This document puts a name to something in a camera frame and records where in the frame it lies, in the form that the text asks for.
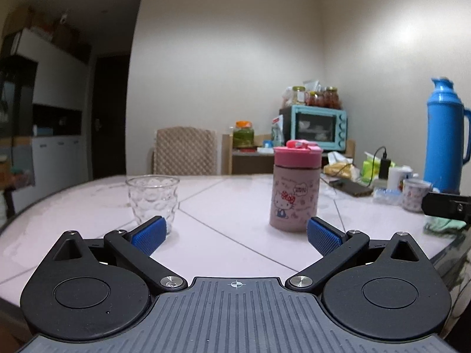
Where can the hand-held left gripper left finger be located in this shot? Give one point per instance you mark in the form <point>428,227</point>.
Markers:
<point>149,233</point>

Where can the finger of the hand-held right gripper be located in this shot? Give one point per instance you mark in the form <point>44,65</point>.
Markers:
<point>443,206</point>

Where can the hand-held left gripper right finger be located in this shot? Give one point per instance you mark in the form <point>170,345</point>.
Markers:
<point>325,233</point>

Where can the clear dimpled glass cup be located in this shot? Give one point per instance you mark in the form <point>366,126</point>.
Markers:
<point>152,198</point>

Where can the pink cartoon print bottle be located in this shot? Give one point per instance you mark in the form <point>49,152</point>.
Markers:
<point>294,198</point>

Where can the green cloth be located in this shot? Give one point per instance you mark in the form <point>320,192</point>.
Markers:
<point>443,226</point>

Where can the floral print mug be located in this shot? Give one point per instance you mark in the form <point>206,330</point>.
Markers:
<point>414,196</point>

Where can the plain white mug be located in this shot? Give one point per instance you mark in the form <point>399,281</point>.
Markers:
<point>399,178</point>

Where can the black smartphone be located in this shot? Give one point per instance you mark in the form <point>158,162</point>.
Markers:
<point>351,187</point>

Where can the clear blue plastic wrapper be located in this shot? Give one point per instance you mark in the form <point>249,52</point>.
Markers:
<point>386,196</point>

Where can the yellow plastic bag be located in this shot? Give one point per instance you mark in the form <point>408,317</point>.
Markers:
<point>340,171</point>

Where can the black charger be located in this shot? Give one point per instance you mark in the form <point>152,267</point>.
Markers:
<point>385,169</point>

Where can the blue thermos flask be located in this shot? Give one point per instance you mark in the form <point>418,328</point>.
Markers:
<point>443,132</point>

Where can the white crumpled plastic bag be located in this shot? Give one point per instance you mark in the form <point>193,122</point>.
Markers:
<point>338,157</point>

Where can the green tissue pack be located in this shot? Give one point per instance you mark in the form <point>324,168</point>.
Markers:
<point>369,169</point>

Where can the beige quilted chair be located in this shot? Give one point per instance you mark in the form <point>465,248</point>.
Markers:
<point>186,152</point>

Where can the flat white box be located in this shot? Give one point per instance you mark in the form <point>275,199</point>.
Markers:
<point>265,150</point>

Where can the teal toaster oven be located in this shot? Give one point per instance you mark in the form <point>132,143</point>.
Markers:
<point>312,128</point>

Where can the wooden side shelf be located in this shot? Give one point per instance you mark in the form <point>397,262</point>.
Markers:
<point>239,163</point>

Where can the green and white snack packet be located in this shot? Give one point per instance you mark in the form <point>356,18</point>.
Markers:
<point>277,130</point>

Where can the red flat lid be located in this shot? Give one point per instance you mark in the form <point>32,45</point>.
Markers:
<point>244,150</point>

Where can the dark door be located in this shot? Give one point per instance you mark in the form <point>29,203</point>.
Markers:
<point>110,117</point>

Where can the green jar with orange lid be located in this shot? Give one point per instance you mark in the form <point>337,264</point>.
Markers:
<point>243,136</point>

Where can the small jar with red contents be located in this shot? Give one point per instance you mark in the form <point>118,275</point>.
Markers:
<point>314,99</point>

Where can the tall jar with red contents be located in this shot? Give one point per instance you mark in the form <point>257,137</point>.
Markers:
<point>331,98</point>

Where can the glass jar with pale contents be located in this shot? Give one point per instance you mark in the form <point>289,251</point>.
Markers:
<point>295,96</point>

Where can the white and black cabinet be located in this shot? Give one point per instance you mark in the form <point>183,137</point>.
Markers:
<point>55,92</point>

